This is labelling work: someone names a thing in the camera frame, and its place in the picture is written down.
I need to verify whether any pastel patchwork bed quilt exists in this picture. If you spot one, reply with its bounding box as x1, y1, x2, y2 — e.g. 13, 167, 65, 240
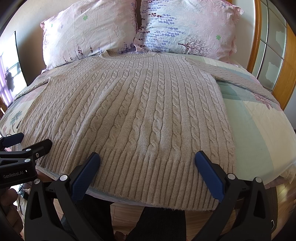
1, 54, 295, 206

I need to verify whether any dark trousers leg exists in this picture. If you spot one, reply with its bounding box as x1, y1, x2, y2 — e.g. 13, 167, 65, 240
126, 207, 187, 240

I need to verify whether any pink floral left pillow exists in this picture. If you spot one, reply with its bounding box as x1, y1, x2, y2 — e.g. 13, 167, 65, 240
40, 1, 137, 70

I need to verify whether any pink floral pillow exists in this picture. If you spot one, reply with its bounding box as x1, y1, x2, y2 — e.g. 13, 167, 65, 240
40, 1, 137, 70
134, 1, 244, 62

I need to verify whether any frosted glass wardrobe door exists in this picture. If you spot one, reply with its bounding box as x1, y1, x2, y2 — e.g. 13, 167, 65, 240
252, 1, 287, 91

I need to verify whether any pink floral right pillow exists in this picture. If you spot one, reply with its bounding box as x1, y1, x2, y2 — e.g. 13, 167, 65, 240
134, 1, 244, 62

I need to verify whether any beige cable-knit sweater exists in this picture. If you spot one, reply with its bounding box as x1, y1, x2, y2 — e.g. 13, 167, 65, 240
20, 52, 275, 210

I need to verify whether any wooden headboard frame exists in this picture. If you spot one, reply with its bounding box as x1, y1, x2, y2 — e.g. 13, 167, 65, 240
225, 0, 296, 110

